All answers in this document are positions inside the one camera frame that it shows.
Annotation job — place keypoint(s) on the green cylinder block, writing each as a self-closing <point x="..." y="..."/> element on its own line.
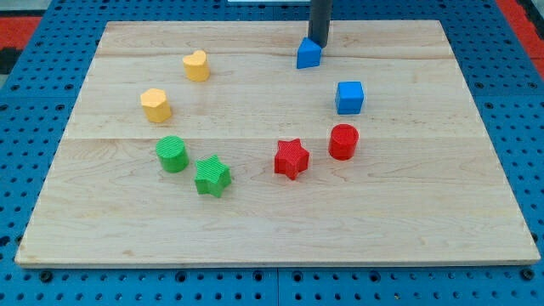
<point x="172" y="154"/>

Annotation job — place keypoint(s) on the green star block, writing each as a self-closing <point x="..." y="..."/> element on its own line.
<point x="212" y="176"/>

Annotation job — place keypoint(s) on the yellow hexagon block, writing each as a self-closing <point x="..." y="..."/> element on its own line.
<point x="155" y="105"/>

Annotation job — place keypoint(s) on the blue cube block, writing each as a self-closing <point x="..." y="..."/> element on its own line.
<point x="349" y="98"/>

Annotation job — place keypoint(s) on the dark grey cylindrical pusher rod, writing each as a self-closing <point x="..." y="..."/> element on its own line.
<point x="320" y="13"/>

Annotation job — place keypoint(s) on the blue triangle block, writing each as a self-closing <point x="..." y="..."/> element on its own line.
<point x="308" y="54"/>

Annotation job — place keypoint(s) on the red cylinder block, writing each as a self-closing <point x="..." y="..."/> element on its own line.
<point x="343" y="142"/>

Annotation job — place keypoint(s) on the red star block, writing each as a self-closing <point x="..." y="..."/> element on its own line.
<point x="291" y="158"/>

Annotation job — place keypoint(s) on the light wooden board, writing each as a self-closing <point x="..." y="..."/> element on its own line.
<point x="424" y="187"/>

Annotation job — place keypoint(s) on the yellow heart block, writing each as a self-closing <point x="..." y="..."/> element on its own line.
<point x="196" y="66"/>

